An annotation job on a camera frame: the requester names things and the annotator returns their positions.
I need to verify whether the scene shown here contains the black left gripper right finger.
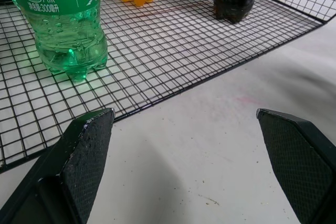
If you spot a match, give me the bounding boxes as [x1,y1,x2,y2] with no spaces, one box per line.
[256,108,336,224]

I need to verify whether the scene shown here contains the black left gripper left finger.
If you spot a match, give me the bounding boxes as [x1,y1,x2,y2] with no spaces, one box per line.
[0,108,116,224]

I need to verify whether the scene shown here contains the green soda bottle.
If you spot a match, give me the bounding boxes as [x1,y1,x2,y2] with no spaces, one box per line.
[3,0,109,82]

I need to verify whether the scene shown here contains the black wire mesh tray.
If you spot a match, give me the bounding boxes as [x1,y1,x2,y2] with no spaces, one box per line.
[0,0,336,174]

